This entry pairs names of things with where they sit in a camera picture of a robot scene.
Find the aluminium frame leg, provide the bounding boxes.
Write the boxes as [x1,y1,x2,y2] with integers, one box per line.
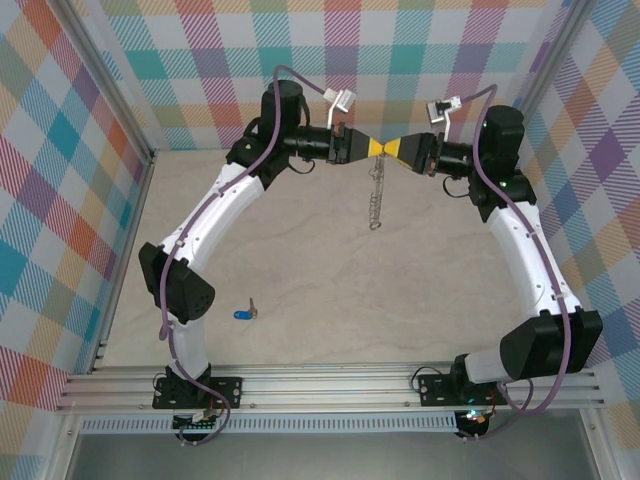
[42,412,81,480]
[582,407,619,480]

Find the white camera bracket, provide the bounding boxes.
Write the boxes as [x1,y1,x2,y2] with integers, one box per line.
[439,97,464,144]
[324,88,346,132]

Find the right white camera bracket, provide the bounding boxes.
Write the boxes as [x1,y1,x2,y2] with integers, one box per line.
[439,97,464,144]

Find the small circuit board with LEDs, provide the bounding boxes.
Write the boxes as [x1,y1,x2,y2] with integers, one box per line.
[457,407,494,434]

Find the left white camera bracket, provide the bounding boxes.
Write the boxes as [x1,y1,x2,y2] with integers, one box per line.
[324,88,346,132]

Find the aluminium side rail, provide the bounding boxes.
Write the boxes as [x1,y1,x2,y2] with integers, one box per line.
[87,149,157,375]

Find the small green circuit board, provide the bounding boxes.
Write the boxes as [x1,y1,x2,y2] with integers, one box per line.
[172,412,221,432]

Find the aluminium corner post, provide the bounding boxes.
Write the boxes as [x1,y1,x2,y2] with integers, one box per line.
[517,0,604,151]
[52,0,157,166]

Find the key with blue tag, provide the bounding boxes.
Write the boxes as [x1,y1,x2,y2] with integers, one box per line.
[232,297,260,321]

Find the light blue slotted cable duct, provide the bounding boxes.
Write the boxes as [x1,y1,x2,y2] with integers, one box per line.
[79,412,459,435]

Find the aluminium slotted frame rail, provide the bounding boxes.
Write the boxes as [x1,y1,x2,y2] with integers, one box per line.
[54,363,607,414]

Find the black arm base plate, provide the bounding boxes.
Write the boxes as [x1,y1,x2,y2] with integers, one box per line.
[417,372,511,407]
[152,374,245,411]

